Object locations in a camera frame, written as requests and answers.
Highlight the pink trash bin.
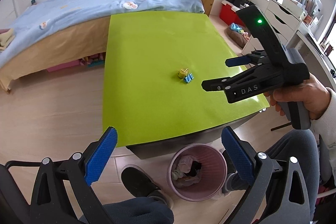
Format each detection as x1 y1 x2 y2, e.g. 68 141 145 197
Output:
167 144 227 202

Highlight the person's right hand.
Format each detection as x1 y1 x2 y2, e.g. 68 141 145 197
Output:
264 74 331 120

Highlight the white drawer cabinet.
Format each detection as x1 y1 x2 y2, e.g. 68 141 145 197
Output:
241 0 308 55

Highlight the red storage box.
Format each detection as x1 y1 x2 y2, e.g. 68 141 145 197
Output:
219 1 245 27

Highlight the green table mat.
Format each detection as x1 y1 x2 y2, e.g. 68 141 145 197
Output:
102 11 269 147

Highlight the light blue bed blanket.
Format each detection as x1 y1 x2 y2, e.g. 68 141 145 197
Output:
1 0 205 66

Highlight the beige folded towel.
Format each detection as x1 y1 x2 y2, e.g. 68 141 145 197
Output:
0 28 15 52

